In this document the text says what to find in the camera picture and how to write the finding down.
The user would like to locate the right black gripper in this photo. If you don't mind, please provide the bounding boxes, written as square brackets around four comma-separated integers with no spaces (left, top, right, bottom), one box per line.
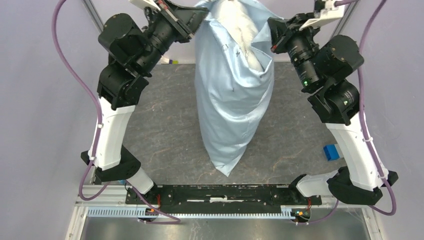
[270,11,327,91]

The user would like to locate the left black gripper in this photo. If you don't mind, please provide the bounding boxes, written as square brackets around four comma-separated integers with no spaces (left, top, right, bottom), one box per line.
[138,0,213,76]

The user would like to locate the white pillow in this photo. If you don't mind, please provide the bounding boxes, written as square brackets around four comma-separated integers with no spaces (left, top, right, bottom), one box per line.
[213,0,263,72]

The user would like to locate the light blue pillowcase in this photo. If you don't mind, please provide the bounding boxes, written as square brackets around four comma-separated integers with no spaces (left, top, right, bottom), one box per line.
[194,0,275,176]

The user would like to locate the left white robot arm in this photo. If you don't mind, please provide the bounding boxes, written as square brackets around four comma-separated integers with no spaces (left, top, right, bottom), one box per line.
[81,0,209,204]

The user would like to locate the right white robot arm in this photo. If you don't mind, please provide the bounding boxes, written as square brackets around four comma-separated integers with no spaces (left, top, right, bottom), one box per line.
[267,13,399,206]

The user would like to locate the red blue green blocks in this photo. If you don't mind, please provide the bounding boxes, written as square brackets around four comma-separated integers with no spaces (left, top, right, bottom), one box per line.
[323,144,344,161]

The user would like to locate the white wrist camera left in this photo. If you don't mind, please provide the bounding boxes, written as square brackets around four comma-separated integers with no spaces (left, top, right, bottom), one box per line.
[129,0,162,12]

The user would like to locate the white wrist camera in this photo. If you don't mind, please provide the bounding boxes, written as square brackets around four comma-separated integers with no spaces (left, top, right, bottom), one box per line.
[299,0,346,31]
[129,0,162,12]

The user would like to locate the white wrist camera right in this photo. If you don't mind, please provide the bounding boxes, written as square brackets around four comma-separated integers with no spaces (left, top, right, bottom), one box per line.
[299,0,346,31]

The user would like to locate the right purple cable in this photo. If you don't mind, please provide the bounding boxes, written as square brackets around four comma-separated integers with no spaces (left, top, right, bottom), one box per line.
[294,0,398,226]

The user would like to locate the purple cable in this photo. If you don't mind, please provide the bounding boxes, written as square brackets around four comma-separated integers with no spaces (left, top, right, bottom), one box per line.
[51,0,182,225]
[294,0,398,226]

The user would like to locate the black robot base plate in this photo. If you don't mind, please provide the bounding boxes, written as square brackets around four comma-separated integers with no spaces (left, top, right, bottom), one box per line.
[143,184,322,214]

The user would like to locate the white slotted cable duct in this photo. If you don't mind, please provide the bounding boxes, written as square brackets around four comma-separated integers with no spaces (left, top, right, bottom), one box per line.
[86,206,309,220]

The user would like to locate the aluminium rail frame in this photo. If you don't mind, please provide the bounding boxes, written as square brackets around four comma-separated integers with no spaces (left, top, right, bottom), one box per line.
[75,185,127,207]

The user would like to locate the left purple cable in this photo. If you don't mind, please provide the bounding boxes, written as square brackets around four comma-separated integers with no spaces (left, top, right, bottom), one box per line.
[51,0,182,225]

